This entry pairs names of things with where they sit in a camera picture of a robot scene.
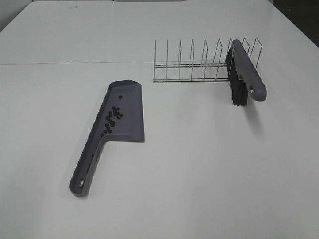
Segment grey hand brush black bristles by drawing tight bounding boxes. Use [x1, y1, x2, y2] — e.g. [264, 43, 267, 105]
[225, 39, 267, 106]

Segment chrome wire dish rack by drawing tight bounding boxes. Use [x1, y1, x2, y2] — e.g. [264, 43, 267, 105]
[152, 37, 263, 84]

